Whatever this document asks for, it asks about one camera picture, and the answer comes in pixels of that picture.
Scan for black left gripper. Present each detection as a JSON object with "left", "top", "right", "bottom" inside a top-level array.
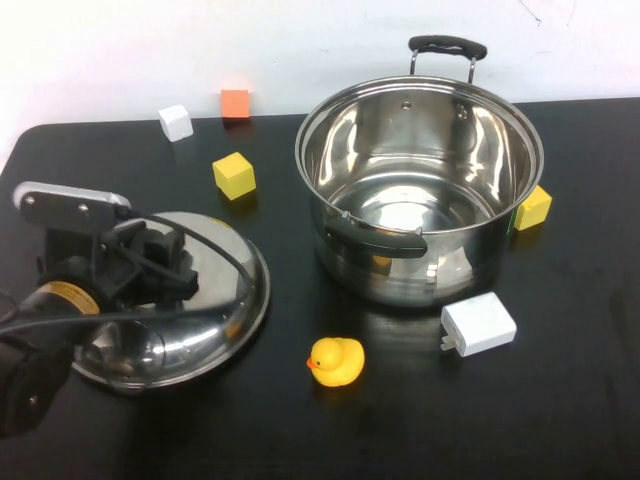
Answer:
[{"left": 37, "top": 217, "right": 200, "bottom": 314}]

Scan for steel lid with black knob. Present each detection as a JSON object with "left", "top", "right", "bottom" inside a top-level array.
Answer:
[{"left": 72, "top": 210, "right": 272, "bottom": 394}]

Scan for yellow cube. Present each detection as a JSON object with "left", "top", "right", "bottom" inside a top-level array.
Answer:
[
  {"left": 212, "top": 152, "right": 258, "bottom": 202},
  {"left": 513, "top": 184, "right": 553, "bottom": 232}
]

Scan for white cube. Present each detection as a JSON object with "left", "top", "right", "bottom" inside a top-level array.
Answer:
[{"left": 158, "top": 104, "right": 195, "bottom": 144}]

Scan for orange cube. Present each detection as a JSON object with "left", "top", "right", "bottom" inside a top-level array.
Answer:
[{"left": 220, "top": 89, "right": 251, "bottom": 121}]

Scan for yellow rubber duck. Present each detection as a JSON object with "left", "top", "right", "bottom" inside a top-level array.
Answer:
[{"left": 306, "top": 336, "right": 366, "bottom": 388}]

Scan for white plug charger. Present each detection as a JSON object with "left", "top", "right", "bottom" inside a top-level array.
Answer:
[{"left": 438, "top": 291, "right": 518, "bottom": 358}]

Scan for black cable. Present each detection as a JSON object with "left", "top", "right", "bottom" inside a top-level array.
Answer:
[{"left": 0, "top": 207, "right": 254, "bottom": 336}]

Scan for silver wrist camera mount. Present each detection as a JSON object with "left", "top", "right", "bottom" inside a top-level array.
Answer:
[{"left": 12, "top": 181, "right": 132, "bottom": 236}]

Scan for stainless steel pot black handles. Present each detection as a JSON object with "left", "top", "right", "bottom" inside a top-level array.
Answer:
[{"left": 293, "top": 34, "right": 545, "bottom": 309}]

